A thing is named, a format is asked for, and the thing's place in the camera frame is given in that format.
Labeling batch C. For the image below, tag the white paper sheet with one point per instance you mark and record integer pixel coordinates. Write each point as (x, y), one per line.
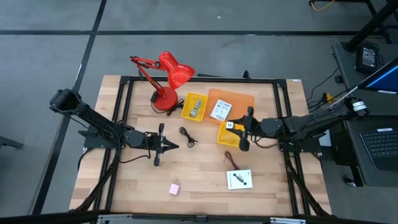
(325, 140)

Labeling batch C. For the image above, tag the yellow plastic basket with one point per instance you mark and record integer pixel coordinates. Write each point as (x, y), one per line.
(225, 138)
(186, 107)

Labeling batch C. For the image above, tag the black power adapter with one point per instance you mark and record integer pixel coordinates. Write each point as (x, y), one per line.
(368, 59)

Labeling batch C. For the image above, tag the green white USB charger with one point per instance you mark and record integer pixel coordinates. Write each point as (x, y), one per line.
(229, 125)

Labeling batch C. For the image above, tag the black laptop keyboard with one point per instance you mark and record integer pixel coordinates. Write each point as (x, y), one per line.
(381, 144)

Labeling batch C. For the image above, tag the computer monitor blue screen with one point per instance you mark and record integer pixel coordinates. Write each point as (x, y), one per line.
(384, 79)

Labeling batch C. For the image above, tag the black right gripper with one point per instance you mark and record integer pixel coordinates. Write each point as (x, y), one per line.
(252, 127)

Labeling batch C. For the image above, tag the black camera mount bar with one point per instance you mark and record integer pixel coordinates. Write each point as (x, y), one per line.
(236, 217)

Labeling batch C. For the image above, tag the white square product box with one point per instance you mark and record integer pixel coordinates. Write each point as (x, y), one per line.
(239, 179)

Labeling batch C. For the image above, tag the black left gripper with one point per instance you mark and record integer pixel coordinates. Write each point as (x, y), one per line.
(154, 141)

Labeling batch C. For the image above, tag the red desk lamp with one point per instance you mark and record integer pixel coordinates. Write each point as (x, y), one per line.
(164, 99)

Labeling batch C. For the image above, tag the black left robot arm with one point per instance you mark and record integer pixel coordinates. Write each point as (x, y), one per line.
(93, 116)

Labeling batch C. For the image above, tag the black table frame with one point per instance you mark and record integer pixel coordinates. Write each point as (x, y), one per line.
(202, 80)

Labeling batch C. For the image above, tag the pink USB charger cube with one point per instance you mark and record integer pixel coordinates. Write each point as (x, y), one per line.
(174, 189)

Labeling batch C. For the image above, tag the black furniture foot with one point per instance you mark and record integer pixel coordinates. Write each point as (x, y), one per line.
(9, 142)

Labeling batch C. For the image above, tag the orange translucent tray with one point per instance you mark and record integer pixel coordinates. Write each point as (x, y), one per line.
(242, 102)

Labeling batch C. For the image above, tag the black side desk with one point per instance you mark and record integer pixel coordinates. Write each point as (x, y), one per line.
(367, 177)

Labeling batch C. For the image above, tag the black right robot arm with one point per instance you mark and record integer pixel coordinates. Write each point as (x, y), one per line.
(311, 123)

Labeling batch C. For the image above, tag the black stand leg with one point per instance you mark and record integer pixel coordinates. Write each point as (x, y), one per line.
(370, 25)

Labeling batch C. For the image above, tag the white oblong product box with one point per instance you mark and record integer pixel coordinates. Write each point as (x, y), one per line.
(220, 110)

